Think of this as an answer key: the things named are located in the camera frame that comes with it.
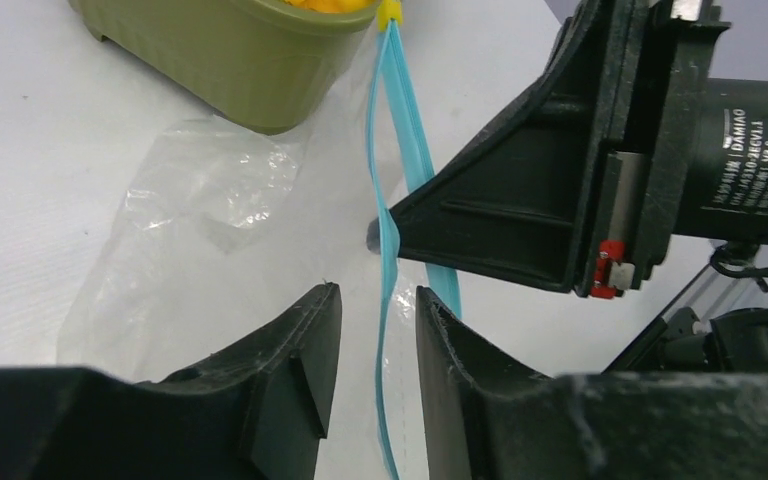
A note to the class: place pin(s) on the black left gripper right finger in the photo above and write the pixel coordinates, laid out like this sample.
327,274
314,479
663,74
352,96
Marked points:
488,416

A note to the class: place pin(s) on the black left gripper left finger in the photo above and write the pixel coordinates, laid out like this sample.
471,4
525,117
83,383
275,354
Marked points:
257,409

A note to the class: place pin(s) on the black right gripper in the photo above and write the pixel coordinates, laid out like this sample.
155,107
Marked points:
613,119

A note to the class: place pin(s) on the clear zip top bag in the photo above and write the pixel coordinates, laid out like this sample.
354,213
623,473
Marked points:
222,227

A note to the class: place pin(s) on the olive green plastic basket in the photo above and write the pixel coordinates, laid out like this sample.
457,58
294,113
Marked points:
265,65

